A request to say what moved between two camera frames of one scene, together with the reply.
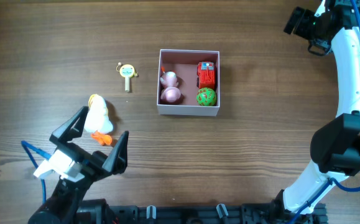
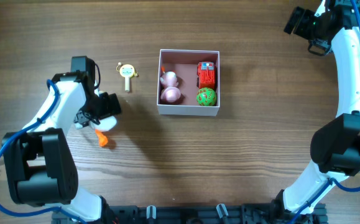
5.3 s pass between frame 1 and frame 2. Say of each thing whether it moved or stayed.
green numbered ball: stayed
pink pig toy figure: stayed
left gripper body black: moved
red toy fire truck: stayed
